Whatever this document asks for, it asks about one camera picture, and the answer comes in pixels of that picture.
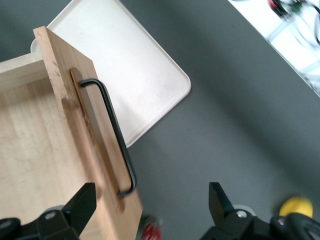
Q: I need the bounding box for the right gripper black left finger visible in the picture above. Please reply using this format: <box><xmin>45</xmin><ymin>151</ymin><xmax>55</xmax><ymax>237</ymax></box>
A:
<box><xmin>36</xmin><ymin>182</ymin><xmax>98</xmax><ymax>240</ymax></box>

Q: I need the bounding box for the cream rectangular tray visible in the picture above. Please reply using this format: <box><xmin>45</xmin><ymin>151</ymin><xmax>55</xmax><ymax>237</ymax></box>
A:
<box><xmin>29</xmin><ymin>0</ymin><xmax>193</xmax><ymax>149</ymax></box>

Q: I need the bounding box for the yellow lemon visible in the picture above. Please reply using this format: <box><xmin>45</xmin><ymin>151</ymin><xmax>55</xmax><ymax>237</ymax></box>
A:
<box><xmin>278</xmin><ymin>196</ymin><xmax>314</xmax><ymax>219</ymax></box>

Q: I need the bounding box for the black floor cable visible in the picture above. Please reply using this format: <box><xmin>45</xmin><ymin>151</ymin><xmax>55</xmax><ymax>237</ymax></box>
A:
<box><xmin>292</xmin><ymin>0</ymin><xmax>320</xmax><ymax>51</ymax></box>

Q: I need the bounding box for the wooden drawer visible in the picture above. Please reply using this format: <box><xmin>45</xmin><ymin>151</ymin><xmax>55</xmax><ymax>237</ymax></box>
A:
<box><xmin>0</xmin><ymin>26</ymin><xmax>144</xmax><ymax>240</ymax></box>

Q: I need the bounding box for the black metal drawer handle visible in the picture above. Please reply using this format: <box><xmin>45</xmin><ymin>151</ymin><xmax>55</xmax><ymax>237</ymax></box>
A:
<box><xmin>78</xmin><ymin>78</ymin><xmax>138</xmax><ymax>200</ymax></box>

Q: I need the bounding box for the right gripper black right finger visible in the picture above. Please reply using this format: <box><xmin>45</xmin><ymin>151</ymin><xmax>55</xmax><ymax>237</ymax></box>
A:
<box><xmin>199</xmin><ymin>181</ymin><xmax>256</xmax><ymax>240</ymax></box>

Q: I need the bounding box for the red cola bottle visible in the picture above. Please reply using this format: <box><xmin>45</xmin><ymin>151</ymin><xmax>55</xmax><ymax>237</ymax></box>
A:
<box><xmin>139</xmin><ymin>215</ymin><xmax>164</xmax><ymax>240</ymax></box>

